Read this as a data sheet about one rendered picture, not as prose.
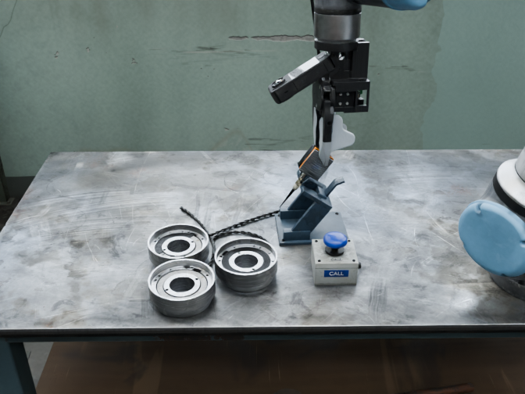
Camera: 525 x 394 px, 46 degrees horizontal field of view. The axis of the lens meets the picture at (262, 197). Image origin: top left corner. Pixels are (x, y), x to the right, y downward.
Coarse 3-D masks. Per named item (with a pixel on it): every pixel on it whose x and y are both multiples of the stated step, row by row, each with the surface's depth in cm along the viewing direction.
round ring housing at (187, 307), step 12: (168, 264) 101; (180, 264) 102; (192, 264) 102; (204, 264) 100; (156, 276) 100; (180, 276) 100; (192, 276) 100; (204, 276) 100; (156, 288) 98; (168, 288) 97; (180, 288) 101; (192, 288) 97; (156, 300) 94; (168, 300) 93; (180, 300) 93; (192, 300) 93; (204, 300) 95; (168, 312) 94; (180, 312) 94; (192, 312) 95
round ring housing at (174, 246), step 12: (168, 228) 110; (180, 228) 111; (192, 228) 110; (156, 240) 108; (168, 240) 108; (180, 240) 109; (192, 240) 108; (204, 240) 108; (168, 252) 105; (180, 252) 110; (204, 252) 105; (156, 264) 104
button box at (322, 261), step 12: (312, 240) 106; (348, 240) 105; (312, 252) 104; (324, 252) 103; (336, 252) 102; (348, 252) 103; (312, 264) 104; (324, 264) 100; (336, 264) 100; (348, 264) 100; (360, 264) 104; (324, 276) 101; (336, 276) 101; (348, 276) 101
